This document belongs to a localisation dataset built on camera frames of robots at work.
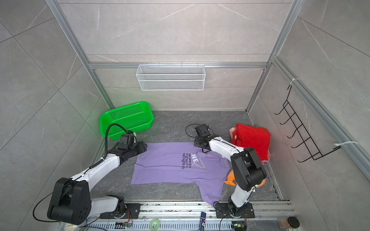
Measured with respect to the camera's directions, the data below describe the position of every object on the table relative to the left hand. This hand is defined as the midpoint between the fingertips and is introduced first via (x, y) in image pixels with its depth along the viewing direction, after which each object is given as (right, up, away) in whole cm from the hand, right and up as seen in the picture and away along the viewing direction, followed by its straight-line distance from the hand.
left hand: (144, 143), depth 89 cm
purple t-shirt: (+23, -13, +1) cm, 27 cm away
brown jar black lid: (+73, -32, -26) cm, 84 cm away
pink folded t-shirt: (+61, +7, +16) cm, 63 cm away
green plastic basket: (-15, +17, +25) cm, 34 cm away
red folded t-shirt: (+66, +4, +2) cm, 66 cm away
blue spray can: (+35, -35, -20) cm, 54 cm away
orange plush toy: (+53, -20, -6) cm, 57 cm away
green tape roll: (+12, -38, -19) cm, 44 cm away
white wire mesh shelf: (+16, +45, +11) cm, 49 cm away
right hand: (+35, +1, +6) cm, 36 cm away
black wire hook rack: (+81, 0, -31) cm, 87 cm away
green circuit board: (+53, -39, -19) cm, 69 cm away
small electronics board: (-5, -39, -18) cm, 44 cm away
